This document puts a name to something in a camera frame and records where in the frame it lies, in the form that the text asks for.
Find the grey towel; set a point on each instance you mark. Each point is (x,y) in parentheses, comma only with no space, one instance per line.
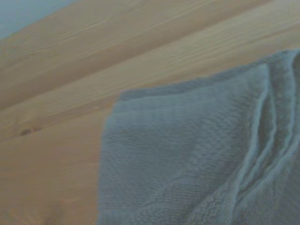
(175,152)

